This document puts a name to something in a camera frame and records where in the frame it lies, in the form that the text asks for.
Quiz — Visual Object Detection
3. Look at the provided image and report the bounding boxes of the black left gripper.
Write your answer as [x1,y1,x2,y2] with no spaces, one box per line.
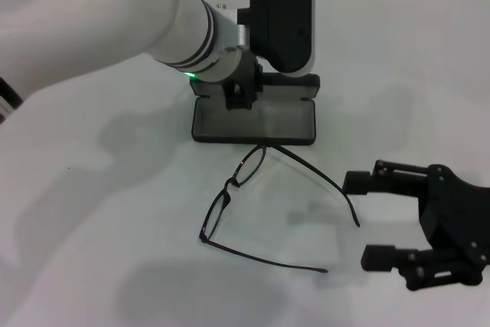
[220,53,266,111]

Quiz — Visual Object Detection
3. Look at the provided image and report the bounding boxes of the black glasses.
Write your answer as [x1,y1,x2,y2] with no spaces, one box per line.
[198,142,361,275]

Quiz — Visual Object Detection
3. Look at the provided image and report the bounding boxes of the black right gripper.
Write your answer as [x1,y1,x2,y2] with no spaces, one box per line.
[341,159,490,292]

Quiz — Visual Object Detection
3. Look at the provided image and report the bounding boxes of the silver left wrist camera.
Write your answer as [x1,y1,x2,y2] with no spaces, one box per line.
[237,0,319,77]

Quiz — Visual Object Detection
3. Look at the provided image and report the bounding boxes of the black glasses case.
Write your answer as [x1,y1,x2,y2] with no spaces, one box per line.
[190,73,321,146]

